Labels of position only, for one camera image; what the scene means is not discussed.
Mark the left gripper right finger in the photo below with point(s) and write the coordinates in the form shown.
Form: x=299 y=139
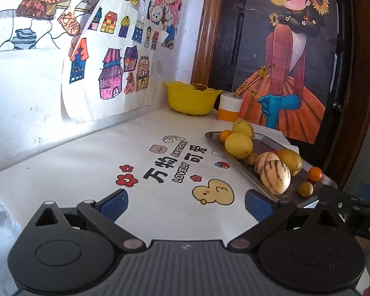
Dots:
x=307 y=250

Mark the girl orange dress poster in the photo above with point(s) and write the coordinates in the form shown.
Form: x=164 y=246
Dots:
x=299 y=37

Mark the colourful houses drawing paper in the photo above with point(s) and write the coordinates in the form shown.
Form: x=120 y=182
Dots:
x=110 y=67

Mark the striped pepino melon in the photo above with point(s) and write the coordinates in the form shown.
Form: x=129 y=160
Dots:
x=263 y=159
x=276 y=177

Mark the yellow flower twig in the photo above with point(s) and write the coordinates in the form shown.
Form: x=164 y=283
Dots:
x=261 y=73

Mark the large yellow lemon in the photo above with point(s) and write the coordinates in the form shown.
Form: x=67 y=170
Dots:
x=238 y=145

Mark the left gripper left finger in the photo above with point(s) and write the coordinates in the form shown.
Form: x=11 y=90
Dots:
x=62 y=251

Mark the orange white jar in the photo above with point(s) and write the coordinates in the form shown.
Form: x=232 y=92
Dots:
x=229 y=107

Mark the fruits inside yellow bowl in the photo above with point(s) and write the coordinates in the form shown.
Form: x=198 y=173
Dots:
x=197 y=86

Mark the cartoon figure wall drawing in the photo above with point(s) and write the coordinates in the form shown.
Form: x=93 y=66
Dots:
x=52 y=24

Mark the cartoon girl teddy drawing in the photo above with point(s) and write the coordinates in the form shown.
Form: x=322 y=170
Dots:
x=166 y=13

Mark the small orange mandarin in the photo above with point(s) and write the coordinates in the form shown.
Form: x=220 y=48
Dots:
x=315 y=174
x=224 y=135

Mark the yellow pear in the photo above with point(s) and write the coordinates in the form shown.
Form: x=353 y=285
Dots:
x=291 y=159
x=243 y=127

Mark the yellow pear front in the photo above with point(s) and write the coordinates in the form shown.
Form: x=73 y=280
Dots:
x=291 y=159

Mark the brown longan fruit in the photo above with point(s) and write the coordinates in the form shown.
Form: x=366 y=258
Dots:
x=251 y=158
x=306 y=189

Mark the yellow plastic bowl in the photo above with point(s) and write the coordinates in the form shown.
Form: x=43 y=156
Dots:
x=187 y=99

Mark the silver metal tray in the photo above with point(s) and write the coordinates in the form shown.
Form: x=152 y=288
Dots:
x=261 y=144

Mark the brown wooden door frame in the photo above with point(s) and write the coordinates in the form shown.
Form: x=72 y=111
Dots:
x=206 y=42

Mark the yellow pear back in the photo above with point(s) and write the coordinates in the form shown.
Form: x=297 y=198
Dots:
x=243 y=127

